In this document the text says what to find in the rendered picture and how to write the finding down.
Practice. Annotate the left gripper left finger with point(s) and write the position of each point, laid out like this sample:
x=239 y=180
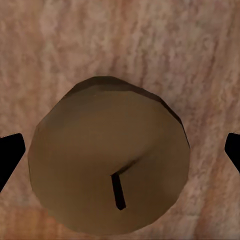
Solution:
x=12 y=149

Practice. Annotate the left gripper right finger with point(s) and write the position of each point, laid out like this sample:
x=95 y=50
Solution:
x=232 y=149

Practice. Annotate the pillar candle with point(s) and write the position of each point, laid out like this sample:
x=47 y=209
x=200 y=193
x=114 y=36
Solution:
x=109 y=159

